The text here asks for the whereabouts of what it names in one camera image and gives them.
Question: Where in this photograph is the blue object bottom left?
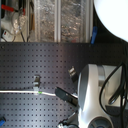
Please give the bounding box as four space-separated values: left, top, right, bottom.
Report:
0 116 6 126

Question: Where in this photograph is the metal clip near arm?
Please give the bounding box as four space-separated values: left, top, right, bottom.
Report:
68 67 78 82

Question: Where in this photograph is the right clear plastic bin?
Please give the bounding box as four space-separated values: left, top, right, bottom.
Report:
61 0 88 43

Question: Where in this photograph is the white lamp dome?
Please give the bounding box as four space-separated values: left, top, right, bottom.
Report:
94 0 128 42

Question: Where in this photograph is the black perforated board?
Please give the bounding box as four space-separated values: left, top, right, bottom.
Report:
0 43 123 128

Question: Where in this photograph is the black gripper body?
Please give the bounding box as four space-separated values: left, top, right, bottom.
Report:
55 87 78 107

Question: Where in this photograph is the white cable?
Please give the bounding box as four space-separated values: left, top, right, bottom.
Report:
0 89 57 98

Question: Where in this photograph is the left clear plastic bin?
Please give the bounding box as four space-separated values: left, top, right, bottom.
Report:
34 0 55 42

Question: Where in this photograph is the clear plastic bin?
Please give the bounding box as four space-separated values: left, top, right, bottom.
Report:
34 0 55 42
61 0 88 43

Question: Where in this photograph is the red tool handle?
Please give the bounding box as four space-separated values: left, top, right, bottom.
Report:
1 4 25 15

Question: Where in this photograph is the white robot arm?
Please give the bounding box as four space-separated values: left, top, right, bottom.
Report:
55 64 127 128

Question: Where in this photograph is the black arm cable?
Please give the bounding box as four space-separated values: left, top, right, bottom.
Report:
98 62 128 118

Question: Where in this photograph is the blue clip top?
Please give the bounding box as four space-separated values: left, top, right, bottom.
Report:
91 26 98 44

